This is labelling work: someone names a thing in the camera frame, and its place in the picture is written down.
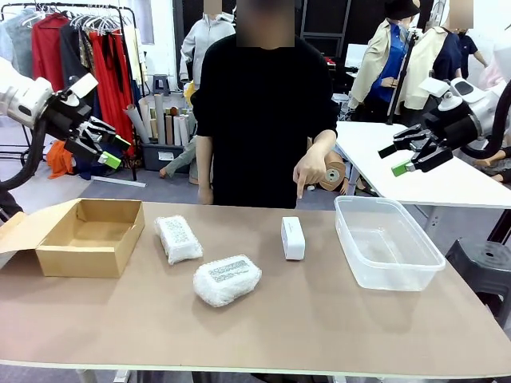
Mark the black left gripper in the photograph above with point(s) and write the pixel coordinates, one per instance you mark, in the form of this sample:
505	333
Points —
66	117

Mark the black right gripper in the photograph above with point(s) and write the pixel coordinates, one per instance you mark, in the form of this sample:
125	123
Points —
455	125

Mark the bubble clock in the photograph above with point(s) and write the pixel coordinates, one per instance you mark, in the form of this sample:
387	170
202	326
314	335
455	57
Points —
227	285
177	239

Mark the white unwrapped clock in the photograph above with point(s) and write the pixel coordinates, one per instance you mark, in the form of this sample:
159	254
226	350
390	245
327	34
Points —
293	243

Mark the person's right forearm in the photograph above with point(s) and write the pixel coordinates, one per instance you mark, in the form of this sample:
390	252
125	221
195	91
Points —
204	159

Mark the person's left forearm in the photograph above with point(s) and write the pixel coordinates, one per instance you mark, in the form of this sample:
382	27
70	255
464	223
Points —
325	137

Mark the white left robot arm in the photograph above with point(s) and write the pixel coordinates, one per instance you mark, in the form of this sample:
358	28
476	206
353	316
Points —
20	99

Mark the person's left hand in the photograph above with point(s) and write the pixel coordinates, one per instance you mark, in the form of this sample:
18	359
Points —
315	163

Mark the person's right hand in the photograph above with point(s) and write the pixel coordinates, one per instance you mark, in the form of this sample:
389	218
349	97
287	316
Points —
205	195

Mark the dark blue cloth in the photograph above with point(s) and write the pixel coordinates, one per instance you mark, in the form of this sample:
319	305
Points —
85	169

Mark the grey paper roll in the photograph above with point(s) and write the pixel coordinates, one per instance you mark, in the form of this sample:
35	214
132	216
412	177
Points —
159	115
137	125

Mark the orange cloth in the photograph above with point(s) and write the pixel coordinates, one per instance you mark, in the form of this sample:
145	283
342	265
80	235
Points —
60	159

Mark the white metal bar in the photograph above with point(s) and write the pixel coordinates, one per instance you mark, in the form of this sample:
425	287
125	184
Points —
120	181

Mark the black clothes rack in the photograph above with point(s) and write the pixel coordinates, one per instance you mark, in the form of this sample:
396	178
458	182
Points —
133	171

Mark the white paper roll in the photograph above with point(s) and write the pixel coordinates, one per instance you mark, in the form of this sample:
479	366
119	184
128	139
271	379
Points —
177	131
184	129
145	113

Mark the grey plastic bin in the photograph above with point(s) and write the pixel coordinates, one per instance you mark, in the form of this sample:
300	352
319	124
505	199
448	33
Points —
151	157

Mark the red long dress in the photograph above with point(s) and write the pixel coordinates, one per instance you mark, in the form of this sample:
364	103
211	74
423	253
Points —
105	80

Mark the black stand pole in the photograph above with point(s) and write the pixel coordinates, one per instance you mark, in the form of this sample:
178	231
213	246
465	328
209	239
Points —
401	88

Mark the brown paper roll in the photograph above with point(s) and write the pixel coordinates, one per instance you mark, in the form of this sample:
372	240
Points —
169	129

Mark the bare lying mannequin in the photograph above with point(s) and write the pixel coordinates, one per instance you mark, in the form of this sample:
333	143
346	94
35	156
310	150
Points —
499	167

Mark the lying mannequin grey trousers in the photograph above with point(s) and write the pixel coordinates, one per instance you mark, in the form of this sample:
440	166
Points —
179	159

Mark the grey stool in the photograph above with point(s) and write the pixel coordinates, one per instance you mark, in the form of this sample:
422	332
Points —
161	80

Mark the black hanging garment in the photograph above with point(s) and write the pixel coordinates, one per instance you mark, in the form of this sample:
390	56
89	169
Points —
74	52

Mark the mannequin beige coat blue shirt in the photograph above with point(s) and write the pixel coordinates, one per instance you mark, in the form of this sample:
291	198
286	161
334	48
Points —
371	68

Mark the brown cardboard spool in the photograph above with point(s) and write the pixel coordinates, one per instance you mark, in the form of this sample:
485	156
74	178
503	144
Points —
331	175

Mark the mannequin beige coat navy top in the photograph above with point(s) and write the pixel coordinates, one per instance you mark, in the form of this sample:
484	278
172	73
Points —
425	52

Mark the red shirt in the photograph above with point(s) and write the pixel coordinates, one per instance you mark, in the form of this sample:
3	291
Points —
50	48

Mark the person in navy t-shirt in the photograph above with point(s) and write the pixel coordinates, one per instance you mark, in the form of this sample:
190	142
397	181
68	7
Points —
469	50

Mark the black rounded object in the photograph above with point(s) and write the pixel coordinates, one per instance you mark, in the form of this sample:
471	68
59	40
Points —
8	205

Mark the white monitor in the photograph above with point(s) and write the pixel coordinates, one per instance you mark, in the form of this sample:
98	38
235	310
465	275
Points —
355	56

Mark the pale grey hanging garment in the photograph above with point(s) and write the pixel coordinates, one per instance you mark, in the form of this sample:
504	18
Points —
22	44

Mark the open cardboard box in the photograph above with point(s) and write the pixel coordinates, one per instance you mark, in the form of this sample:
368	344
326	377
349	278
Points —
80	261

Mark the black plastic stool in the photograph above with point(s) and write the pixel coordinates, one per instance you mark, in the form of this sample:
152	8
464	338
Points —
487	259

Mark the clear plastic container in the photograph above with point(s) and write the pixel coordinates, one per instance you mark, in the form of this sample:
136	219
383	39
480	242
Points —
399	275

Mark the mannequin in grey hoodie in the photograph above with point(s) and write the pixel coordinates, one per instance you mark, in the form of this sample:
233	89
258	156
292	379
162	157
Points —
199	44

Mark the person in black sweater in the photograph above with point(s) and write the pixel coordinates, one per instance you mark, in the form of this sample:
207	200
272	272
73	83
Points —
263	119

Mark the black metal shelf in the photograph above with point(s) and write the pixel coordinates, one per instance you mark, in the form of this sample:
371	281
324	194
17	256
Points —
323	20

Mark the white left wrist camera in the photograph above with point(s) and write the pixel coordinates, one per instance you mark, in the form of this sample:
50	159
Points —
85	84

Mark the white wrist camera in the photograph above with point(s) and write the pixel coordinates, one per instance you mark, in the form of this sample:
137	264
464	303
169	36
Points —
85	84
435	85

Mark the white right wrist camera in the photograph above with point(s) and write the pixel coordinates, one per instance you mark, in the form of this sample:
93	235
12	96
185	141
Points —
435	85

